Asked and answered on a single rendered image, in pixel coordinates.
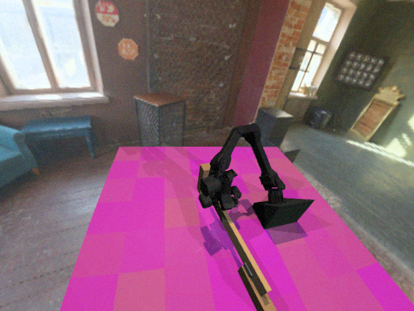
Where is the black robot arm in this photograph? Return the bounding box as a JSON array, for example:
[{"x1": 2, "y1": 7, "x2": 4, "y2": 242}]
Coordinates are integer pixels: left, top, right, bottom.
[{"x1": 200, "y1": 122, "x2": 286, "y2": 211}]

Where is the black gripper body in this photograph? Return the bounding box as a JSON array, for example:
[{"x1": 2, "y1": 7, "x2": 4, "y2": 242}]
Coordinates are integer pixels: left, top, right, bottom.
[{"x1": 198, "y1": 186, "x2": 242, "y2": 209}]

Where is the long wooden rail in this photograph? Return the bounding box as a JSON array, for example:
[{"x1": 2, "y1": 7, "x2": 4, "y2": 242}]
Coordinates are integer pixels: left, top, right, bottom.
[{"x1": 215, "y1": 204, "x2": 271, "y2": 297}]

